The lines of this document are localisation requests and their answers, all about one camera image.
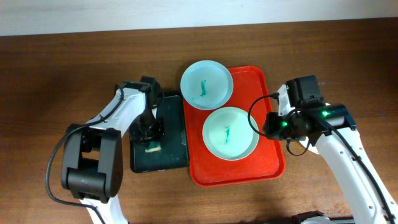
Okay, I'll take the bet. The green yellow sponge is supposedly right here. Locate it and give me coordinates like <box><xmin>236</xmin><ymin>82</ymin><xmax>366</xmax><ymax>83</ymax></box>
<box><xmin>144</xmin><ymin>141</ymin><xmax>162</xmax><ymax>153</ymax></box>

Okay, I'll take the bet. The light green plate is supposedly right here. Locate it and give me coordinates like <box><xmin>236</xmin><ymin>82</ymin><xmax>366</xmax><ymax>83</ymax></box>
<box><xmin>202</xmin><ymin>107</ymin><xmax>259</xmax><ymax>161</ymax></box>

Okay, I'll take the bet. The light blue plate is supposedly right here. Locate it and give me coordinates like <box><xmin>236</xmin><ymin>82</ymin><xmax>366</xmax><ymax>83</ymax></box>
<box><xmin>180</xmin><ymin>60</ymin><xmax>234</xmax><ymax>110</ymax></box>

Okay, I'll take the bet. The white plate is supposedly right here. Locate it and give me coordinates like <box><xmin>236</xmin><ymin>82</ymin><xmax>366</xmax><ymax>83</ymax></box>
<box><xmin>299</xmin><ymin>137</ymin><xmax>319</xmax><ymax>155</ymax></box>

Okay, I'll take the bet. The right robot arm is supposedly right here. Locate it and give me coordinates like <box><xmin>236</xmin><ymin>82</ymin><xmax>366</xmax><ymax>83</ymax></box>
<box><xmin>262</xmin><ymin>75</ymin><xmax>397</xmax><ymax>223</ymax></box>

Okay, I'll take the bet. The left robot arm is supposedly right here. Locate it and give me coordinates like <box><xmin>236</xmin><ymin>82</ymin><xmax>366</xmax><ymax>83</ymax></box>
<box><xmin>61</xmin><ymin>77</ymin><xmax>164</xmax><ymax>223</ymax></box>

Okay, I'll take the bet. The black plastic tray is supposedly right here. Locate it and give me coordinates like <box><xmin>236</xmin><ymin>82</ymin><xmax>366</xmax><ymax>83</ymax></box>
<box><xmin>129</xmin><ymin>91</ymin><xmax>189</xmax><ymax>173</ymax></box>

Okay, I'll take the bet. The red plastic tray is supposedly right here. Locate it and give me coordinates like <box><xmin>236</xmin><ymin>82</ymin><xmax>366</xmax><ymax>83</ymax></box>
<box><xmin>183</xmin><ymin>65</ymin><xmax>285</xmax><ymax>187</ymax></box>

